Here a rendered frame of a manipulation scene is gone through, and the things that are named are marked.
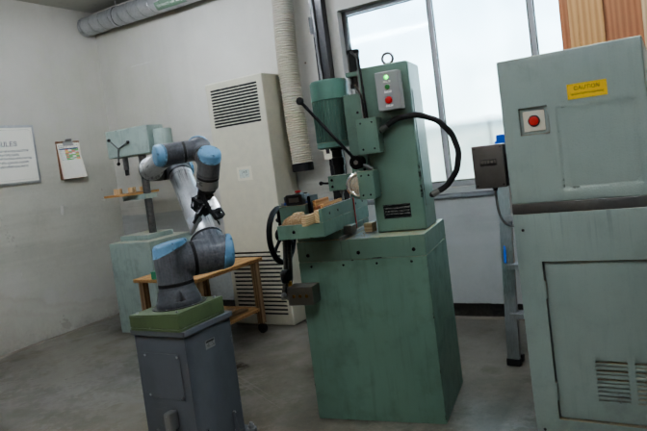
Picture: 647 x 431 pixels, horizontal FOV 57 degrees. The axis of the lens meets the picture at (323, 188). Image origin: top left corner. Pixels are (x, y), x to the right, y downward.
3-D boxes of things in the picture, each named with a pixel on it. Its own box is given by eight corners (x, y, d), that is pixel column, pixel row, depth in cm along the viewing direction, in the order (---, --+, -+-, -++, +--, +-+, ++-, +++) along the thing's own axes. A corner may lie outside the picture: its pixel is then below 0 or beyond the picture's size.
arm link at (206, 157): (218, 143, 241) (225, 154, 234) (215, 170, 247) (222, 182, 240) (194, 144, 237) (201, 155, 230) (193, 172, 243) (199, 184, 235)
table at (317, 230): (313, 220, 307) (311, 209, 307) (369, 215, 296) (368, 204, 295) (258, 241, 251) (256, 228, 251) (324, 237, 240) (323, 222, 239)
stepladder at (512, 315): (512, 359, 312) (493, 135, 316) (564, 361, 300) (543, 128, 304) (505, 367, 298) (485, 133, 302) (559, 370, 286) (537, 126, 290)
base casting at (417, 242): (333, 244, 305) (331, 226, 304) (446, 237, 283) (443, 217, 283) (297, 263, 263) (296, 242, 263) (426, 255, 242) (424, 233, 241)
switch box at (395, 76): (382, 112, 254) (377, 74, 254) (405, 108, 251) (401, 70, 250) (378, 111, 249) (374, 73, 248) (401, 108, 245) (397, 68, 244)
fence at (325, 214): (364, 204, 296) (363, 193, 295) (368, 204, 295) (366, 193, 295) (320, 222, 240) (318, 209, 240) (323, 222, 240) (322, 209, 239)
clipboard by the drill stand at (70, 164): (84, 177, 511) (78, 139, 509) (88, 176, 508) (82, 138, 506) (60, 180, 491) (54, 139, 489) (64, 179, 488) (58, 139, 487)
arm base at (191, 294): (183, 309, 241) (179, 285, 240) (147, 312, 249) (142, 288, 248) (211, 296, 258) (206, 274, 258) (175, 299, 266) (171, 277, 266)
